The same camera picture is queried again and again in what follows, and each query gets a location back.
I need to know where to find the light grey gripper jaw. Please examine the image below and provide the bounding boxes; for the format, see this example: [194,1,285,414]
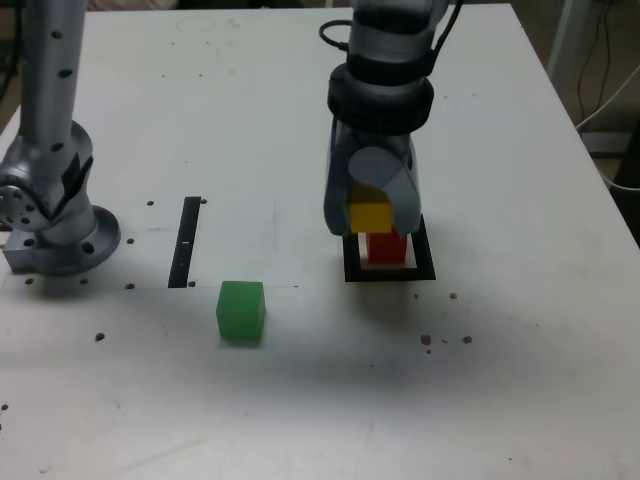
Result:
[348,132,424,235]

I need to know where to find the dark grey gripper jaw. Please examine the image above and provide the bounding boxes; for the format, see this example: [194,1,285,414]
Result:
[323,122,355,236]

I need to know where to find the black tape square outline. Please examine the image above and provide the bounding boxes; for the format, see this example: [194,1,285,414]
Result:
[342,214,437,283]

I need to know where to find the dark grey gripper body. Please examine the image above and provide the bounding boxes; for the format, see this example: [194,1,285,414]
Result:
[334,121,415,157]

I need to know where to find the thin black cable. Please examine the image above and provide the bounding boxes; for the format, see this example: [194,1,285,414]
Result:
[577,0,615,121]

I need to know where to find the white cable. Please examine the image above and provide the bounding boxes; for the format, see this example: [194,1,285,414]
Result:
[574,62,640,192]

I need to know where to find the black tape strip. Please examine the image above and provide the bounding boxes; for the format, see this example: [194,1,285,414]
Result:
[167,196,203,290]

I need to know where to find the white frame post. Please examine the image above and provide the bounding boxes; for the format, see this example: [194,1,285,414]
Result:
[546,0,577,76]

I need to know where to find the green cube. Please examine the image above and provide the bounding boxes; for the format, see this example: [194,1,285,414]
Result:
[215,280,266,346]

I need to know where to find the red cube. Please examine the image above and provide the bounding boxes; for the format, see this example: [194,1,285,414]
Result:
[365,228,409,265]

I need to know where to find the yellow cube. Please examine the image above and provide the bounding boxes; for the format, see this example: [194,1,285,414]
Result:
[348,183,394,234]

